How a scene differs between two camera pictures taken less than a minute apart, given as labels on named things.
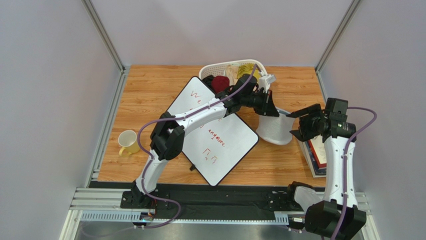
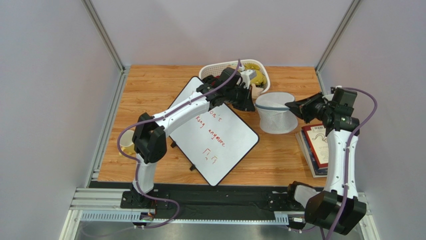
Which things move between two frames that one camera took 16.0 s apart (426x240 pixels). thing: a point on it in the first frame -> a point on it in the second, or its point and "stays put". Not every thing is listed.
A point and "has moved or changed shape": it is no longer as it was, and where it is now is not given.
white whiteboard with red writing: x=216 y=146 stays put
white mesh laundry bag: x=276 y=129 has moved or changed shape
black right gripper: x=308 y=121 -> x=306 y=108
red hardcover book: x=318 y=148 stays put
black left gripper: x=268 y=108 -> x=247 y=104
